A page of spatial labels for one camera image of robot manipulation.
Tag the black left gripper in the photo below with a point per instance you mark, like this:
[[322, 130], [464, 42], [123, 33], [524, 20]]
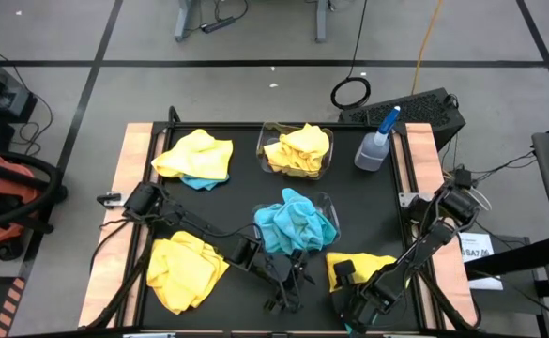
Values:
[[283, 274]]

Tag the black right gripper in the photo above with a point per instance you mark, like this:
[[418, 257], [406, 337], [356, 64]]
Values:
[[368, 302]]

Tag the yellow microfiber towel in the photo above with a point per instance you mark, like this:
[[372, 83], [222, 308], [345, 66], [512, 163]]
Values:
[[279, 162], [363, 265], [302, 141], [185, 272], [194, 155]]

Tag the blue microfiber towel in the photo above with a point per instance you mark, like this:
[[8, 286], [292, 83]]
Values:
[[201, 183], [297, 211], [267, 225], [325, 235]]

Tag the teal microfiber towel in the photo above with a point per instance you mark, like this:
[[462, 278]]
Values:
[[349, 330]]

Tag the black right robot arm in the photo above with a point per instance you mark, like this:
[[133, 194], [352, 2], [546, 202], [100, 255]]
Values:
[[424, 244]]

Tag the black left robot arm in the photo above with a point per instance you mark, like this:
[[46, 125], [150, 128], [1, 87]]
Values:
[[194, 227]]

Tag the clear plastic basket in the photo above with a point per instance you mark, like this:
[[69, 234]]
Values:
[[267, 136], [332, 206]]

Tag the spray bottle with blue nozzle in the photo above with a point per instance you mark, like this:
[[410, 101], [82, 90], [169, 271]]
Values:
[[372, 152]]

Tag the white paper sign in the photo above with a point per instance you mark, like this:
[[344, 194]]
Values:
[[478, 244]]

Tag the black perforated computer tower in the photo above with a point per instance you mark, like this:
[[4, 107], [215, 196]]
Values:
[[419, 110]]

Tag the black floor beam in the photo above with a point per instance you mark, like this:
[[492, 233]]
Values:
[[527, 256]]

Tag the grey desk leg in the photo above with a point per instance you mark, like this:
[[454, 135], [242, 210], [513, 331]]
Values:
[[321, 23], [182, 23]]

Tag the black power strip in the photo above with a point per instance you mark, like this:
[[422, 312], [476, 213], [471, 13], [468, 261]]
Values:
[[218, 24]]

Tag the orange and black shop vacuum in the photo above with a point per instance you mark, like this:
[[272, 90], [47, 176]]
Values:
[[11, 185]]

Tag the black equipment box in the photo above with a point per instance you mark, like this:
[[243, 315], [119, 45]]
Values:
[[2, 98]]

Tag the silver metal bracket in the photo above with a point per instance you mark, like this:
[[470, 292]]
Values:
[[112, 199], [407, 199]]

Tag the black aluminium rig frame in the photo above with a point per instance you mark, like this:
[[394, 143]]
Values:
[[349, 126]]

